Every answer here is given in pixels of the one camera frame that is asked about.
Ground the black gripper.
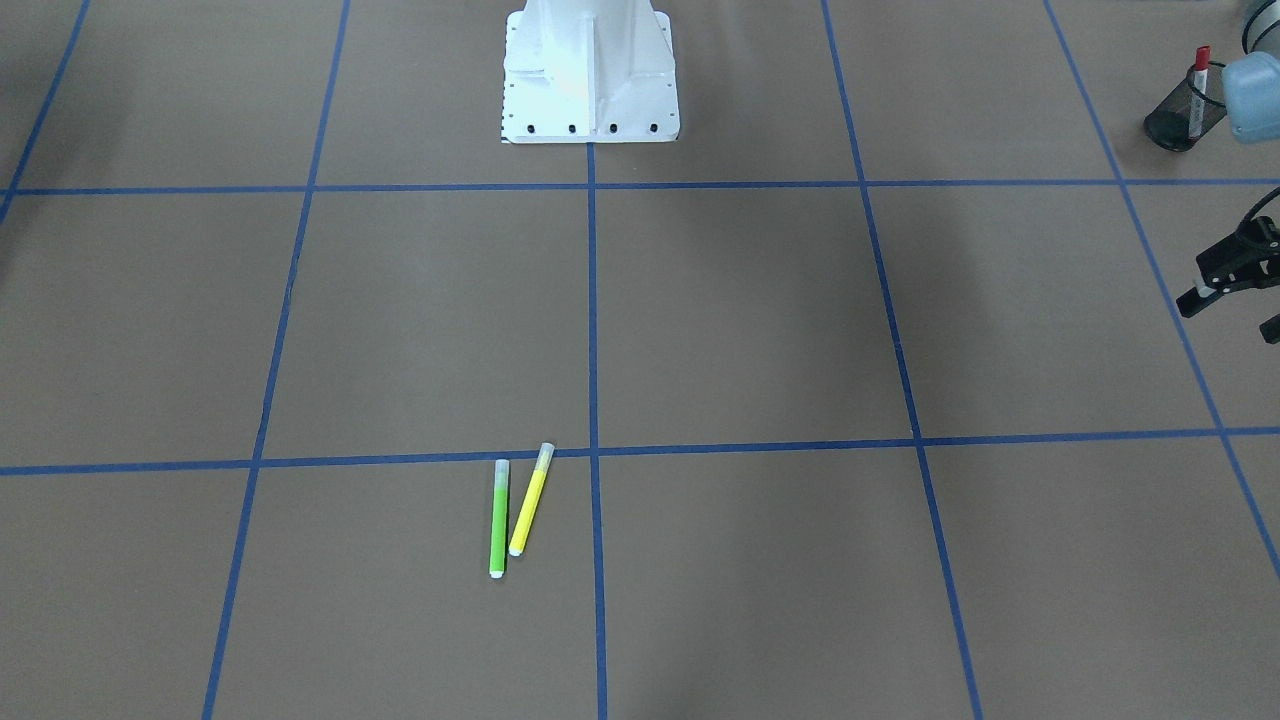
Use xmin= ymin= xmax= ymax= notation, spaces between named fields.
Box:
xmin=1176 ymin=217 xmax=1279 ymax=319

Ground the red marker pen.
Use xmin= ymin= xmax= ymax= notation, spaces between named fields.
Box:
xmin=1188 ymin=45 xmax=1212 ymax=142

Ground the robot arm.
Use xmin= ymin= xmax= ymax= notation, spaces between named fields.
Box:
xmin=1178 ymin=1 xmax=1279 ymax=318

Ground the black mesh cup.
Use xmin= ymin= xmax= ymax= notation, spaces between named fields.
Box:
xmin=1142 ymin=61 xmax=1228 ymax=152

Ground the yellow marker pen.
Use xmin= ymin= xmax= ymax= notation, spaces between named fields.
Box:
xmin=508 ymin=442 xmax=556 ymax=557

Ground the green marker pen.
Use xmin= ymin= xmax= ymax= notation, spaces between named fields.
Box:
xmin=488 ymin=459 xmax=509 ymax=580

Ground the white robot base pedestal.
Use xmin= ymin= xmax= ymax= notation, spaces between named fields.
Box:
xmin=500 ymin=1 xmax=681 ymax=143

